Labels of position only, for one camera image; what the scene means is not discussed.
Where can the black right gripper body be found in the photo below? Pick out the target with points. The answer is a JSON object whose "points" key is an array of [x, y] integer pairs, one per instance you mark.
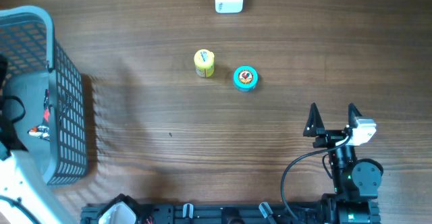
{"points": [[329, 137]]}

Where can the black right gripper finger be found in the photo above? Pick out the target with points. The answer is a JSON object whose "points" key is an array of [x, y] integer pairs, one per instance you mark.
{"points": [[353, 113], [314, 126]]}

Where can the teal tin can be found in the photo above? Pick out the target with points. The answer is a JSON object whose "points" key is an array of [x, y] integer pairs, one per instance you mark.
{"points": [[245, 78]]}

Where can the yellow cylindrical container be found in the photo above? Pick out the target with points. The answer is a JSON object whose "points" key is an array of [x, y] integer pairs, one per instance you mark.
{"points": [[204, 61]]}

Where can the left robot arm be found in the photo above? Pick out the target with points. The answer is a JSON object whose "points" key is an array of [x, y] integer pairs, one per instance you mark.
{"points": [[25, 197]]}

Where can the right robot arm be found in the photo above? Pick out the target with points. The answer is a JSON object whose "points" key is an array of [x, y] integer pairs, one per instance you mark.
{"points": [[356, 181]]}

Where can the grey plastic shopping basket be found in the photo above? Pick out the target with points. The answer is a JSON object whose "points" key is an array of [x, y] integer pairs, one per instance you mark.
{"points": [[41, 78]]}

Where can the red silver foil packet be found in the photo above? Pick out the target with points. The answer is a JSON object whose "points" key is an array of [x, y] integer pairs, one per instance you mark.
{"points": [[40, 132]]}

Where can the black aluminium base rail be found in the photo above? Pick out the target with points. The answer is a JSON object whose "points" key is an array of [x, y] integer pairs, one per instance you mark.
{"points": [[249, 214]]}

